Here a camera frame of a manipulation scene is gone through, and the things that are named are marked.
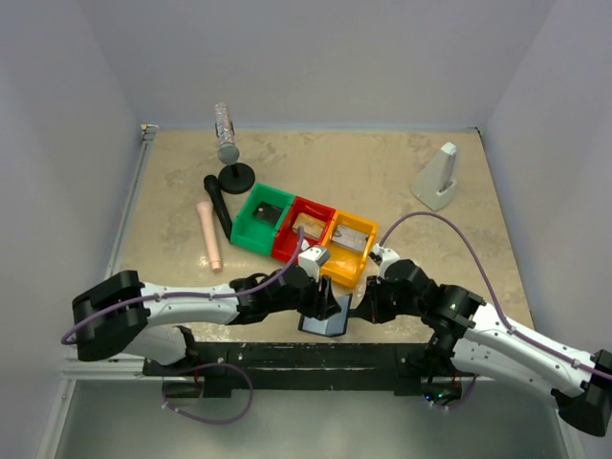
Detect black bin handle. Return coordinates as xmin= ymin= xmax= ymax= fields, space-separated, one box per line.
xmin=203 ymin=174 xmax=232 ymax=239

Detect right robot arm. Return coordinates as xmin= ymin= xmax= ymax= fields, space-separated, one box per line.
xmin=349 ymin=260 xmax=611 ymax=437

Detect pink cylinder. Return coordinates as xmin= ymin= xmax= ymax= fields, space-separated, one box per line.
xmin=196 ymin=201 xmax=223 ymax=273

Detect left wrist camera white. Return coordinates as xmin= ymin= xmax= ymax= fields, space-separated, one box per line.
xmin=297 ymin=245 xmax=331 ymax=279

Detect black leather card holder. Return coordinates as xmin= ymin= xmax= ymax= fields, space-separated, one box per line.
xmin=297 ymin=294 xmax=353 ymax=338

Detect white wedge stand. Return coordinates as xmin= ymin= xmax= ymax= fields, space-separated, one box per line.
xmin=410 ymin=142 xmax=459 ymax=211

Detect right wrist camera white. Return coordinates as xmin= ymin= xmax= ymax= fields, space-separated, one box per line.
xmin=369 ymin=244 xmax=400 ymax=279

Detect green plastic bin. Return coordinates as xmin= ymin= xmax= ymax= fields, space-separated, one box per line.
xmin=230 ymin=183 xmax=295 ymax=256

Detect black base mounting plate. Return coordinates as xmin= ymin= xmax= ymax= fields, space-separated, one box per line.
xmin=143 ymin=342 xmax=474 ymax=406

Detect glitter tube on black stand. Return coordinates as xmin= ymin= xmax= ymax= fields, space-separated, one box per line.
xmin=214 ymin=102 xmax=255 ymax=195

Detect red plastic bin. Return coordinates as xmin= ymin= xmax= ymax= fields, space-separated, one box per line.
xmin=271 ymin=196 xmax=336 ymax=262

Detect gold cards in red bin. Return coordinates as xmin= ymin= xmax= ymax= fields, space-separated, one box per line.
xmin=292 ymin=212 xmax=326 ymax=239

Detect black VIP card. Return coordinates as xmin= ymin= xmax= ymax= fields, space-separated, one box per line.
xmin=252 ymin=201 xmax=284 ymax=227

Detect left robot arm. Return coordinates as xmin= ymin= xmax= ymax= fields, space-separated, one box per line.
xmin=60 ymin=265 xmax=342 ymax=366

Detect yellow plastic bin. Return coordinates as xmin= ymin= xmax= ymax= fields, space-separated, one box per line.
xmin=320 ymin=210 xmax=378 ymax=289

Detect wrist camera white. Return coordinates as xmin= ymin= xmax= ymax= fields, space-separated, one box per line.
xmin=297 ymin=245 xmax=331 ymax=279
xmin=369 ymin=244 xmax=400 ymax=279

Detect silver cards in yellow bin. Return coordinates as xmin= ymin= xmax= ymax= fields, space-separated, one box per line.
xmin=331 ymin=225 xmax=368 ymax=252

